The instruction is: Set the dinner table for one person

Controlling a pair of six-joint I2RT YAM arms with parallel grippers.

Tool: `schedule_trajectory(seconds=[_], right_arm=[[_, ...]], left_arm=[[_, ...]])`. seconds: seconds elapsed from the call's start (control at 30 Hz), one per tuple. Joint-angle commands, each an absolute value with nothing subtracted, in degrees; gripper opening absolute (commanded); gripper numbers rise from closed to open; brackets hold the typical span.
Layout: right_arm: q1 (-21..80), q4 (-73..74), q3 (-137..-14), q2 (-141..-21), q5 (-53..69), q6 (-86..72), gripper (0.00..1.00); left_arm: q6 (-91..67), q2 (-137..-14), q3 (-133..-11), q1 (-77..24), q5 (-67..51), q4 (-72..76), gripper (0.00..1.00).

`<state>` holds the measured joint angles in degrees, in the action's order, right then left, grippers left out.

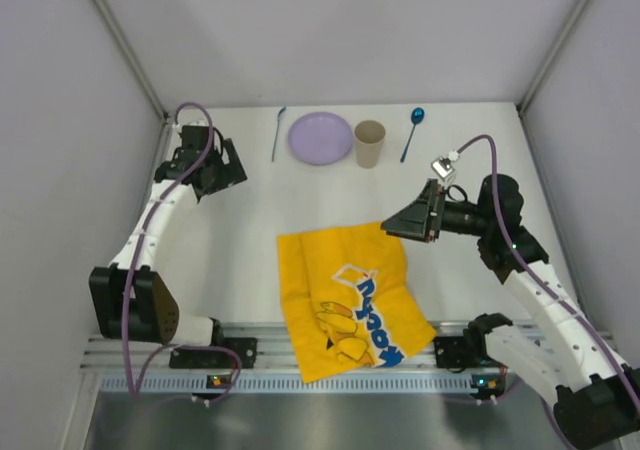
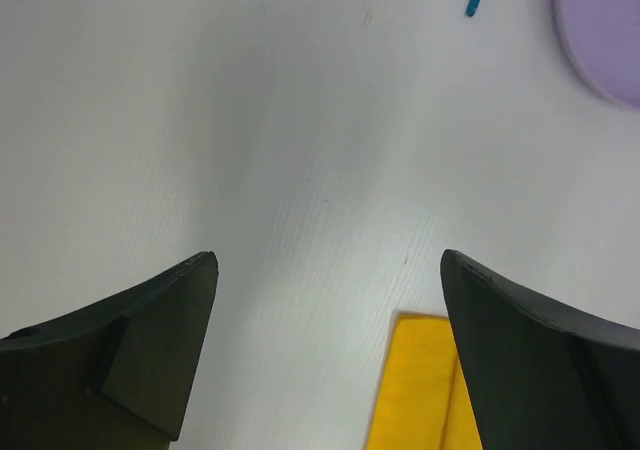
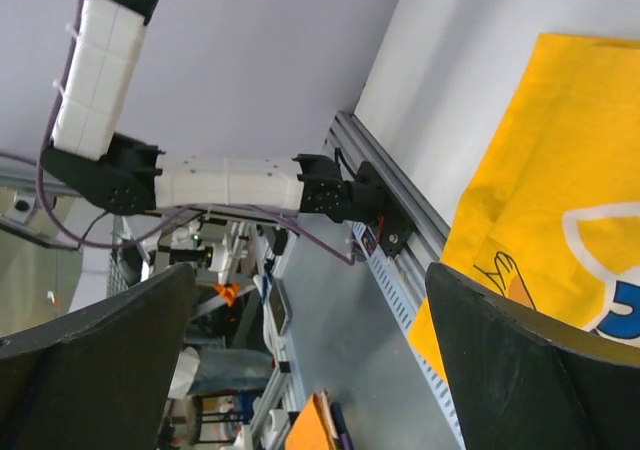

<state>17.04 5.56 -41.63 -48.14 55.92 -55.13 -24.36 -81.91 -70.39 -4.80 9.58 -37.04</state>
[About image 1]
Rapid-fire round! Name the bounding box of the blue metallic spoon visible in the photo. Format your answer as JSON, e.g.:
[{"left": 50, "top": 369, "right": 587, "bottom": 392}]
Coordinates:
[{"left": 400, "top": 107, "right": 425, "bottom": 163}]

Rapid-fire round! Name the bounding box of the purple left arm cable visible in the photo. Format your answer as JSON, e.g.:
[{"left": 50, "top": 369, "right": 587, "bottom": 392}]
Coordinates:
[{"left": 121, "top": 101, "right": 243, "bottom": 406}]

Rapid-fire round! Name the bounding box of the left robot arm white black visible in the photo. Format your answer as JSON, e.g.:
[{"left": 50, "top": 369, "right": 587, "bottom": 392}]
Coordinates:
[{"left": 89, "top": 125, "right": 247, "bottom": 346}]

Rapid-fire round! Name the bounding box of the yellow pikachu cloth placemat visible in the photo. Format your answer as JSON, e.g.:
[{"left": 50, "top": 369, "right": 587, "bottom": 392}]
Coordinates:
[{"left": 277, "top": 222, "right": 436, "bottom": 383}]

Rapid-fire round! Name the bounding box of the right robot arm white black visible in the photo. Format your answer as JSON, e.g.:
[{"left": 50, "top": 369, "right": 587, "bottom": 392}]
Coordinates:
[{"left": 381, "top": 174, "right": 639, "bottom": 449}]

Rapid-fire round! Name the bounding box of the blue metallic fork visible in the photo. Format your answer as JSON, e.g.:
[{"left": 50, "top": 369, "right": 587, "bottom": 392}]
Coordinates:
[{"left": 270, "top": 106, "right": 287, "bottom": 163}]

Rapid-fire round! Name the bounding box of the purple plastic plate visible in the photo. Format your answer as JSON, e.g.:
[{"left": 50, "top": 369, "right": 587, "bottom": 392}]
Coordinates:
[{"left": 287, "top": 111, "right": 353, "bottom": 166}]

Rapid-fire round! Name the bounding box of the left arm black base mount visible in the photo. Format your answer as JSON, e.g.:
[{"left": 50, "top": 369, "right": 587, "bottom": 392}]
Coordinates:
[{"left": 169, "top": 337, "right": 258, "bottom": 370}]

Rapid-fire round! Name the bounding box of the perforated grey cable tray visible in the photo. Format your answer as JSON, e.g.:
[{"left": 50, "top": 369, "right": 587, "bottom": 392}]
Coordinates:
[{"left": 99, "top": 373, "right": 506, "bottom": 395}]

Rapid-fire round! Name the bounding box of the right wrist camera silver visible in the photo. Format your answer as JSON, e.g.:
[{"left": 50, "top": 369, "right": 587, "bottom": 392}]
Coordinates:
[{"left": 431, "top": 150, "right": 460, "bottom": 186}]

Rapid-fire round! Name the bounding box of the beige paper cup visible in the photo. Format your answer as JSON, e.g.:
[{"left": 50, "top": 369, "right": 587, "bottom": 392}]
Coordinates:
[{"left": 354, "top": 120, "right": 386, "bottom": 169}]

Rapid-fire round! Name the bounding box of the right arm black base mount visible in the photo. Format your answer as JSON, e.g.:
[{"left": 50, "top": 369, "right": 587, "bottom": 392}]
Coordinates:
[{"left": 433, "top": 336, "right": 500, "bottom": 373}]

